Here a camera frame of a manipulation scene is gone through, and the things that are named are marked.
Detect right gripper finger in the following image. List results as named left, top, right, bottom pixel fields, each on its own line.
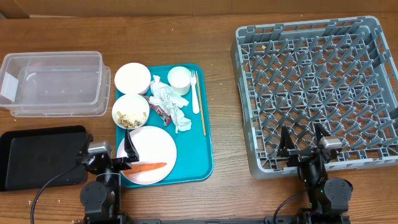
left=314, top=123, right=326, bottom=148
left=277, top=126, right=295, bottom=157

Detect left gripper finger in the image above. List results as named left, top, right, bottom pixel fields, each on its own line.
left=124, top=129, right=139, bottom=162
left=79, top=134, right=93, bottom=156

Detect orange carrot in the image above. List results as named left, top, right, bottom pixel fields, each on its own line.
left=124, top=162, right=167, bottom=175

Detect white bowl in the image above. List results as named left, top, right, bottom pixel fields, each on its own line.
left=112, top=95, right=150, bottom=129

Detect red snack wrapper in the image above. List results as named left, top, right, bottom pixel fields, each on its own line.
left=144, top=96, right=172, bottom=126

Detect white napkin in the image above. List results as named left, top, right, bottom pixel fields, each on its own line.
left=149, top=75, right=192, bottom=133

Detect rice and peanut scraps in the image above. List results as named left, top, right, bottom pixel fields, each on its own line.
left=116, top=111, right=147, bottom=129

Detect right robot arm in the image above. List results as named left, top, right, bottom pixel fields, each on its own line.
left=272, top=124, right=353, bottom=223

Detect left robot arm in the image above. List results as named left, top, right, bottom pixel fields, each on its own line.
left=76, top=130, right=139, bottom=224

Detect grey dishwasher rack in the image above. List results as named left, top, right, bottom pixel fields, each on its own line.
left=231, top=16, right=397, bottom=179

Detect large pink plate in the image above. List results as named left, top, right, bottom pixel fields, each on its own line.
left=121, top=126, right=177, bottom=185

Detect black plastic tray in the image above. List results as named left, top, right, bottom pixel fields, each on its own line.
left=1, top=125, right=87, bottom=192

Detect teal plastic tray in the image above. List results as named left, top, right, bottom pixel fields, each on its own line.
left=121, top=63, right=214, bottom=189

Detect clear plastic bin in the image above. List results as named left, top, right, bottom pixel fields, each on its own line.
left=1, top=51, right=111, bottom=118

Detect pink bowl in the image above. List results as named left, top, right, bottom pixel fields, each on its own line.
left=114, top=62, right=151, bottom=95

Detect white plastic fork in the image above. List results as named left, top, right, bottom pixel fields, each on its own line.
left=190, top=70, right=200, bottom=114

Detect white paper cup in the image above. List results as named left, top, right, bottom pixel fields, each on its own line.
left=167, top=66, right=191, bottom=95

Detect wooden chopstick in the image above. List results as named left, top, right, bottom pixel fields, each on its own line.
left=195, top=71, right=206, bottom=136

